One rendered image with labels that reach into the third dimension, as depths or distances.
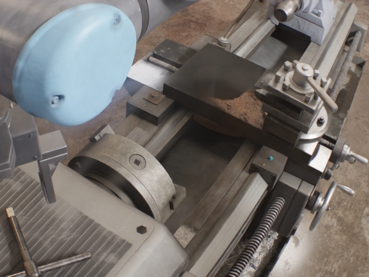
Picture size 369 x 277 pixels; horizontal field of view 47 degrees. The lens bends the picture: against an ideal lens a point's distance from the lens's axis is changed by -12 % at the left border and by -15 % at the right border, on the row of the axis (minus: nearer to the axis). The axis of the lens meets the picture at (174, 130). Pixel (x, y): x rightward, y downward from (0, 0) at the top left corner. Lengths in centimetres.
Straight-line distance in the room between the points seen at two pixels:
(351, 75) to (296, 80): 160
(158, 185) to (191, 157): 68
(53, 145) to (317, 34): 179
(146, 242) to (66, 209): 14
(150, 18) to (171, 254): 45
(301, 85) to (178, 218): 56
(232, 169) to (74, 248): 88
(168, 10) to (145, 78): 131
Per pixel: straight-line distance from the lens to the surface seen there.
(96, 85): 32
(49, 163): 56
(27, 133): 50
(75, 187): 77
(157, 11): 39
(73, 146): 267
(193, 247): 131
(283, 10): 181
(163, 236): 73
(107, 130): 106
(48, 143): 55
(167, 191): 101
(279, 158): 151
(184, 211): 151
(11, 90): 32
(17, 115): 52
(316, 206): 164
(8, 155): 43
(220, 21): 382
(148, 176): 98
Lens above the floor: 194
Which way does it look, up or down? 45 degrees down
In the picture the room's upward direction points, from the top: 7 degrees clockwise
